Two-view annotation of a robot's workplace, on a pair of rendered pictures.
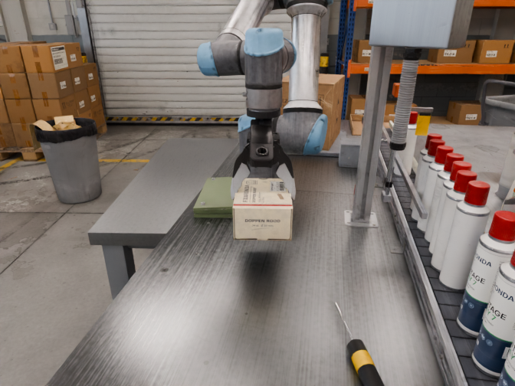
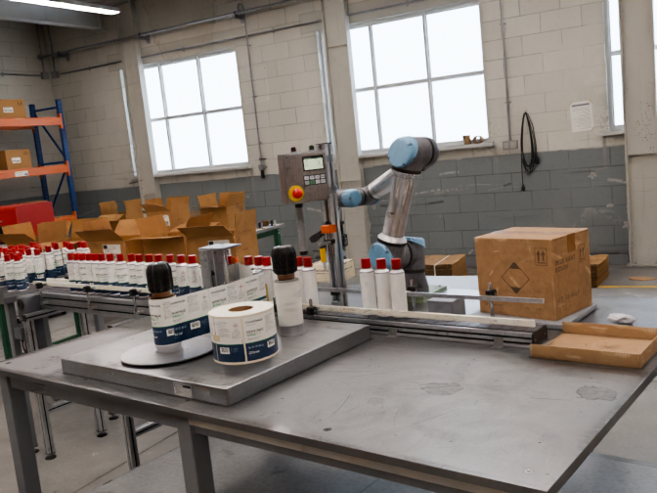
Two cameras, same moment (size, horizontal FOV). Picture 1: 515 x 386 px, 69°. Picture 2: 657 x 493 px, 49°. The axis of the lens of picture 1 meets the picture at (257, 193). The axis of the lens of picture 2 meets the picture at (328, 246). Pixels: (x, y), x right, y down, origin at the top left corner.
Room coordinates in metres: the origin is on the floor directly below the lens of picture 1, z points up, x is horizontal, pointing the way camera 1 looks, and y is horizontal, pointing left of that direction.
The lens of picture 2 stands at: (2.23, -2.73, 1.49)
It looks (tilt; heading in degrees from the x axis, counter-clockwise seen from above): 8 degrees down; 119
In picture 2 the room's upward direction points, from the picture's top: 6 degrees counter-clockwise
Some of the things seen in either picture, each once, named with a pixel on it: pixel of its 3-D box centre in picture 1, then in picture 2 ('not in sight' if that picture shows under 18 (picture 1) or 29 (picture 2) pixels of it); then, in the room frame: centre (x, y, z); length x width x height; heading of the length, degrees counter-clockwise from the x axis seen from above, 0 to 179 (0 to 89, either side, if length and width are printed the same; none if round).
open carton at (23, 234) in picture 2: not in sight; (36, 247); (-2.19, 0.90, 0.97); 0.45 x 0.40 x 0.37; 91
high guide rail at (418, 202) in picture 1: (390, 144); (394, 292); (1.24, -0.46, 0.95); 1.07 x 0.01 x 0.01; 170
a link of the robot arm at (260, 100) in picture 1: (262, 99); not in sight; (0.78, -0.01, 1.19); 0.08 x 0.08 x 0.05
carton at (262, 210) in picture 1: (263, 207); (331, 270); (0.76, -0.01, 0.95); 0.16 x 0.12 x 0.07; 179
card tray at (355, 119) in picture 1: (376, 125); (597, 342); (1.93, -0.62, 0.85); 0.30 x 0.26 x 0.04; 170
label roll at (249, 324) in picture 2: not in sight; (243, 332); (0.95, -0.97, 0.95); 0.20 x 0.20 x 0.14
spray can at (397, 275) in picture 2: not in sight; (398, 288); (1.27, -0.50, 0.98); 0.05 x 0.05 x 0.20
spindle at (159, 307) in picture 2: not in sight; (163, 306); (0.67, -1.00, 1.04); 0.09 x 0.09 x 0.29
